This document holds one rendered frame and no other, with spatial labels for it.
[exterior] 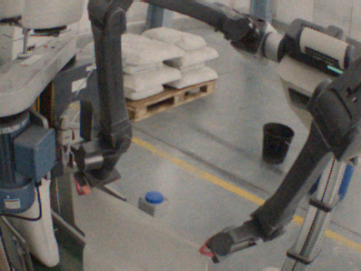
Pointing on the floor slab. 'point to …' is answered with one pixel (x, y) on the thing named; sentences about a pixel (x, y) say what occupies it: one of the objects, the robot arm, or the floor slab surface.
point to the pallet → (175, 96)
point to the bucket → (275, 142)
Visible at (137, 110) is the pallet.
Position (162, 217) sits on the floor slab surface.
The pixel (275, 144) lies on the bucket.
